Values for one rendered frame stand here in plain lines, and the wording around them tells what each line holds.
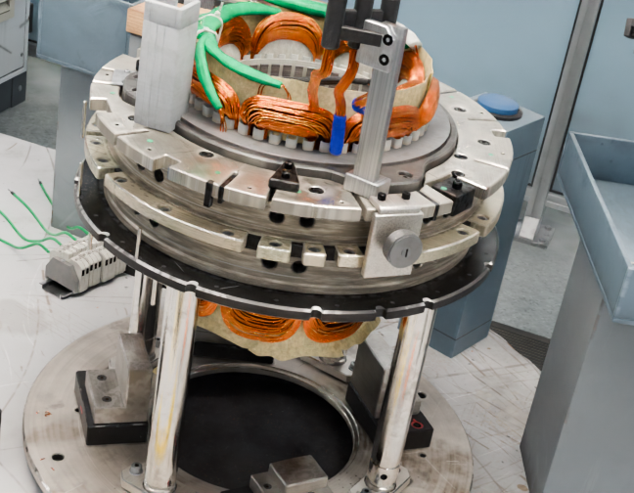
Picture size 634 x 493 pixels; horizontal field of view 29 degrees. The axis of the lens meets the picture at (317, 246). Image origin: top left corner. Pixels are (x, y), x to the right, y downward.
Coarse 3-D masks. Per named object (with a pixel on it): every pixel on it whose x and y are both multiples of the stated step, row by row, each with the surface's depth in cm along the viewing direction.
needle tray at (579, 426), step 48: (576, 144) 104; (624, 144) 107; (576, 192) 101; (624, 192) 107; (624, 240) 98; (576, 288) 102; (624, 288) 85; (576, 336) 100; (624, 336) 96; (576, 384) 98; (624, 384) 98; (528, 432) 110; (576, 432) 100; (624, 432) 100; (528, 480) 108; (576, 480) 102; (624, 480) 102
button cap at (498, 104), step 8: (480, 96) 117; (488, 96) 117; (496, 96) 117; (504, 96) 118; (480, 104) 116; (488, 104) 115; (496, 104) 116; (504, 104) 116; (512, 104) 116; (496, 112) 115; (504, 112) 115; (512, 112) 116
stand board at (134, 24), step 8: (240, 0) 124; (312, 0) 128; (128, 8) 117; (136, 8) 117; (144, 8) 117; (200, 8) 120; (128, 16) 117; (136, 16) 117; (128, 24) 117; (136, 24) 117; (136, 32) 117
